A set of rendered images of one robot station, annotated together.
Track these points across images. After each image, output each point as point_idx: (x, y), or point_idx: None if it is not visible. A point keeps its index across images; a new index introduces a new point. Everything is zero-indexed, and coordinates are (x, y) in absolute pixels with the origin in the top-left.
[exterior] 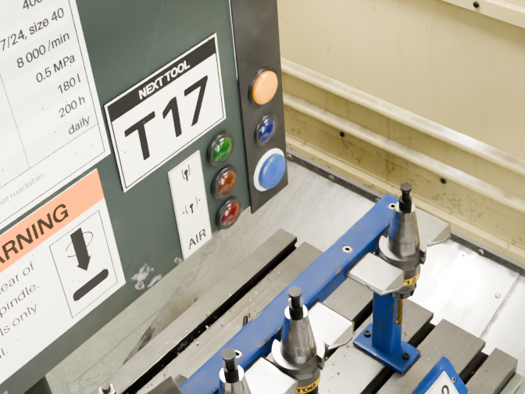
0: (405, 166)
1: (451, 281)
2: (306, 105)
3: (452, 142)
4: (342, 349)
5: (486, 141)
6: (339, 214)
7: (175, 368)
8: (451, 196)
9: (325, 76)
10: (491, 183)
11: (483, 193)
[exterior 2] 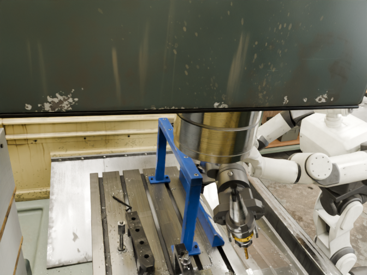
0: (113, 138)
1: (143, 165)
2: (67, 133)
3: (132, 119)
4: (149, 186)
5: (142, 114)
6: (93, 167)
7: (111, 221)
8: (131, 140)
9: (75, 117)
10: (146, 128)
11: (145, 131)
